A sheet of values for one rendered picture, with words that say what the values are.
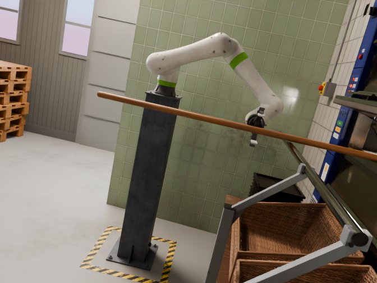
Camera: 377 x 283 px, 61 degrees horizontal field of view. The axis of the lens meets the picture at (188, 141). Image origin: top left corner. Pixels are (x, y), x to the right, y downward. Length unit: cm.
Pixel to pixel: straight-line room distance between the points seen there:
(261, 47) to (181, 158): 114
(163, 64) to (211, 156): 116
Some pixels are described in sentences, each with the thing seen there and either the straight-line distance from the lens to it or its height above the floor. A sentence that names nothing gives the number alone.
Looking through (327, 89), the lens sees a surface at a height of 146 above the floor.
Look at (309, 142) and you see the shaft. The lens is 155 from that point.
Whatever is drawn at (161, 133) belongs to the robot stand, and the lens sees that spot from 207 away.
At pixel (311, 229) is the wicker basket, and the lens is 195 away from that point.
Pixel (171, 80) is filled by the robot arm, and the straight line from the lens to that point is 207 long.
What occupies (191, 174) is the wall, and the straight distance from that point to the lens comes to 287.
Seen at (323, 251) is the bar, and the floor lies 111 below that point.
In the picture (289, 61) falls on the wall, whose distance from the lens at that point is 274.
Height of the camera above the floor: 141
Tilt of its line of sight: 13 degrees down
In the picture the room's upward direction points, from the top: 12 degrees clockwise
